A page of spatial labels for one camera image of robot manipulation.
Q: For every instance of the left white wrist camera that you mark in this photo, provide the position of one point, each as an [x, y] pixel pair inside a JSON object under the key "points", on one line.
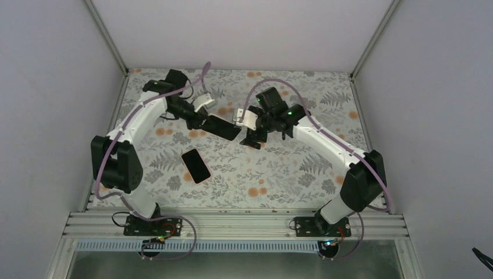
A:
{"points": [[203, 101]]}

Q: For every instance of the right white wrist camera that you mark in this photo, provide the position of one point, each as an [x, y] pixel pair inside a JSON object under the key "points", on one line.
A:
{"points": [[245, 118]]}

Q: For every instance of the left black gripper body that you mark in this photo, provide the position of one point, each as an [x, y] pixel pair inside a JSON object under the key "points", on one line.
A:
{"points": [[191, 124]]}

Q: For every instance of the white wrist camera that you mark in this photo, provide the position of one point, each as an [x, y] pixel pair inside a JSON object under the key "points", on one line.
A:
{"points": [[203, 101], [245, 118]]}

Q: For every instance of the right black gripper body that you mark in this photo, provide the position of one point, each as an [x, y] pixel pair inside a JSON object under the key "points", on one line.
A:
{"points": [[261, 138]]}

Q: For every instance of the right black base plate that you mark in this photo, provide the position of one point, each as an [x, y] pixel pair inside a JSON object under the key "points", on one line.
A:
{"points": [[318, 227]]}

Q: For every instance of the aluminium rail frame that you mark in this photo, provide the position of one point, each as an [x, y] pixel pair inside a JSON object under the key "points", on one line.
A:
{"points": [[227, 230]]}

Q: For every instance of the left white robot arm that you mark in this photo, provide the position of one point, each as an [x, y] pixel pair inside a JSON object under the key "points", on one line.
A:
{"points": [[116, 166]]}

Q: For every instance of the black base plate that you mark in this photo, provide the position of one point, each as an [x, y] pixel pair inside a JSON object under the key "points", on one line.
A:
{"points": [[318, 227], [135, 226]]}

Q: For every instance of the black phone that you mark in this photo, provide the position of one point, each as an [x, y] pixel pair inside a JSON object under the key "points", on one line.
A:
{"points": [[221, 128]]}

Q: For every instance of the floral patterned mat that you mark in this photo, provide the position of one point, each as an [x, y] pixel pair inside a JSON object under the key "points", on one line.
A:
{"points": [[284, 173]]}

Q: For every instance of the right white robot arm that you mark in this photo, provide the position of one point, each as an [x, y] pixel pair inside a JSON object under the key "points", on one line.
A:
{"points": [[364, 172]]}

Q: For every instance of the phone in pink case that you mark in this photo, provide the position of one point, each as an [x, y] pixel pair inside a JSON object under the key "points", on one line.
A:
{"points": [[196, 166]]}

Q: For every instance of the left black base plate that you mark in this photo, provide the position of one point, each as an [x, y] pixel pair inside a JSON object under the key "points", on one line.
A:
{"points": [[135, 226]]}

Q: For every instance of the black object at corner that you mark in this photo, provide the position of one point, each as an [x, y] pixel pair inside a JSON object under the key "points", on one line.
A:
{"points": [[484, 259]]}

